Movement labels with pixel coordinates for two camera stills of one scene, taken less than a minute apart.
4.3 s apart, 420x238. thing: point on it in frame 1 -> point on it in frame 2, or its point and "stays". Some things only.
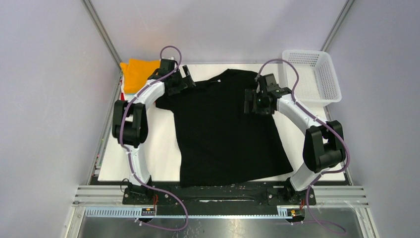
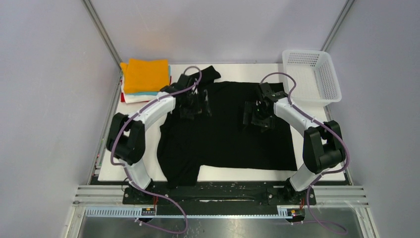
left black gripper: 184,82 -> 200,107
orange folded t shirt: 136,72 stays
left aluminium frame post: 96,20 stays
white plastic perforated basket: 318,85 stays
